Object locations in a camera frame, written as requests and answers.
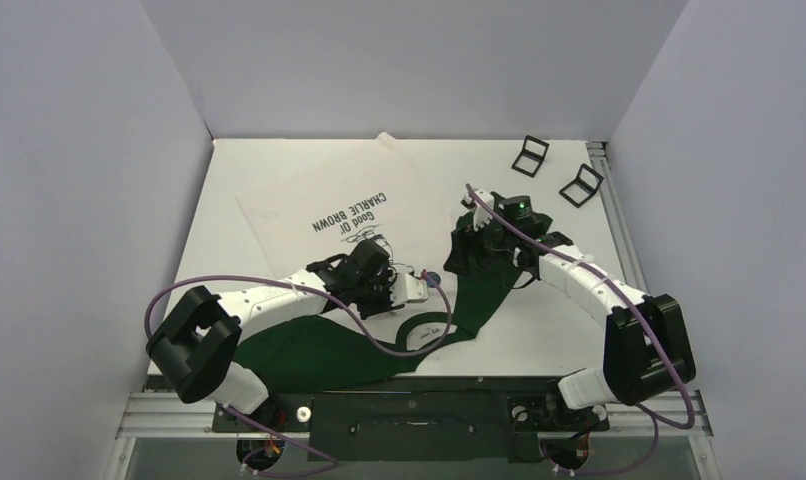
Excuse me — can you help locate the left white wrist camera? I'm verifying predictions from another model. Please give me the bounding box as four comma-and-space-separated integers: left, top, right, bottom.
390, 273, 429, 307

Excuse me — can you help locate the purple cable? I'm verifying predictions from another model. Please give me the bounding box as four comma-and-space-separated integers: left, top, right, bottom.
144, 268, 454, 359
465, 184, 697, 431

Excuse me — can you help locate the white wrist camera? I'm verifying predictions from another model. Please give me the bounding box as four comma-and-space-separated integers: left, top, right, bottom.
390, 273, 429, 307
464, 189, 495, 231

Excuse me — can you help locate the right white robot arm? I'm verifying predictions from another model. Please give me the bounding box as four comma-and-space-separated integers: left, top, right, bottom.
444, 190, 696, 427

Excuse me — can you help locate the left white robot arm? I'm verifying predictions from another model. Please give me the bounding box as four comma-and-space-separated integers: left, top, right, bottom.
145, 240, 428, 430

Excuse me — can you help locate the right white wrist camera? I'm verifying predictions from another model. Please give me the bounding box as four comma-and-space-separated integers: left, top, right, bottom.
464, 189, 495, 231

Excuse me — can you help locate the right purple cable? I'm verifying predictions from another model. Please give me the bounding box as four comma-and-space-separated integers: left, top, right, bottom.
465, 184, 697, 431

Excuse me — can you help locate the round blue pin badge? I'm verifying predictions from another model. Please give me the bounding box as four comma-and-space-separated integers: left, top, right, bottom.
426, 271, 441, 288

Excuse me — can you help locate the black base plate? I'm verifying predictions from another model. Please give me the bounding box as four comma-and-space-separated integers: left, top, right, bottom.
252, 376, 610, 463

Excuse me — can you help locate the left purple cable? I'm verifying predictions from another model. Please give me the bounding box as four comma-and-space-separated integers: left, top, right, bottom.
144, 268, 454, 359

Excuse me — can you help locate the white and green t-shirt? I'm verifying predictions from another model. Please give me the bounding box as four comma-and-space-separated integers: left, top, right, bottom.
236, 135, 522, 393

